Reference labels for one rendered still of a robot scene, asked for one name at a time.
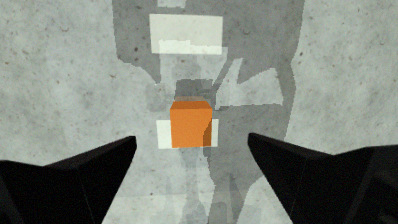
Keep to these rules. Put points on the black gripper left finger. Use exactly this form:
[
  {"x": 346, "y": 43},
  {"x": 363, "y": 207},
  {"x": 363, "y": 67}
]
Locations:
[{"x": 76, "y": 190}]

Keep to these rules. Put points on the orange block with dark blue square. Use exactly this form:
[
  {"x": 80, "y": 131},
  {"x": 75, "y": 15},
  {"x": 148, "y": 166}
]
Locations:
[{"x": 191, "y": 124}]

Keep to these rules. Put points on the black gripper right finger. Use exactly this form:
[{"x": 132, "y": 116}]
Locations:
[{"x": 315, "y": 187}]

